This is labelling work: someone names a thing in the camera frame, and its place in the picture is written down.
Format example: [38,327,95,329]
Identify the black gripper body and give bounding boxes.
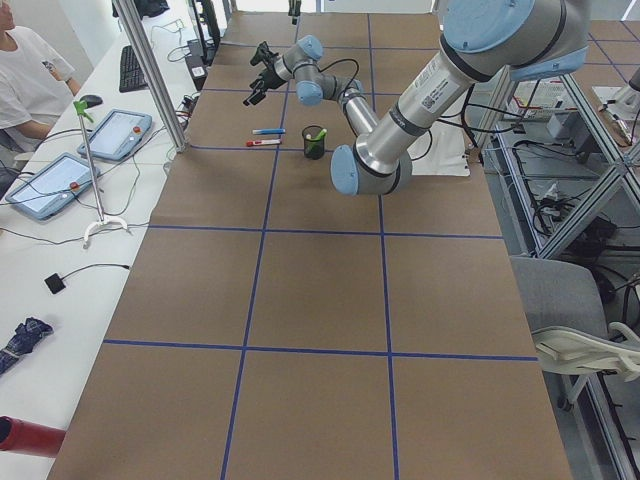
[258,64,283,90]

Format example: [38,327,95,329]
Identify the blue marker pen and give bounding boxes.
[252,128,286,135]

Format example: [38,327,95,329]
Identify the red white marker pen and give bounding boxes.
[246,139,282,148]

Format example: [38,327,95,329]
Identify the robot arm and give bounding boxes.
[244,1,592,195]

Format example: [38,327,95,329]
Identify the black mesh pen cup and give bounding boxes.
[302,125,327,160]

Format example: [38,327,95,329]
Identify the green highlighter pen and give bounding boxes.
[308,128,327,150]

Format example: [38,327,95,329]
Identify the black keyboard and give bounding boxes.
[119,45,147,93]

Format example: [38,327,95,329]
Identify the far blue teach pendant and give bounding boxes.
[88,109,152,162]

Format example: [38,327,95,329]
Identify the blue teach pendant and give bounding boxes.
[88,109,152,162]
[5,153,92,221]

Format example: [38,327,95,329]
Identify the black computer mouse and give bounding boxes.
[80,94,103,108]

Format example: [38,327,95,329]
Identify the person in white shirt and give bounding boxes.
[1,1,81,152]

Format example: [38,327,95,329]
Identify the near blue teach pendant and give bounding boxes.
[5,153,92,221]

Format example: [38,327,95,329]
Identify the small black puck device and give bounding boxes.
[44,273,66,294]

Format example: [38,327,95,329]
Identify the folded blue umbrella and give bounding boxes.
[1,317,54,375]

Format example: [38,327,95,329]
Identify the white office chair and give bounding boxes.
[510,256,639,411]

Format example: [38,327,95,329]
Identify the red cylinder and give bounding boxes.
[1,416,66,458]

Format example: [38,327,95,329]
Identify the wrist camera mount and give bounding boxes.
[250,41,279,67]

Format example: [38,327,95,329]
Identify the aluminium frame post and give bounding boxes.
[113,0,187,153]

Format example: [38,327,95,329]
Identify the green handled reacher grabber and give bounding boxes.
[73,99,130,249]

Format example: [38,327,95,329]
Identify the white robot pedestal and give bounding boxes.
[408,122,470,176]

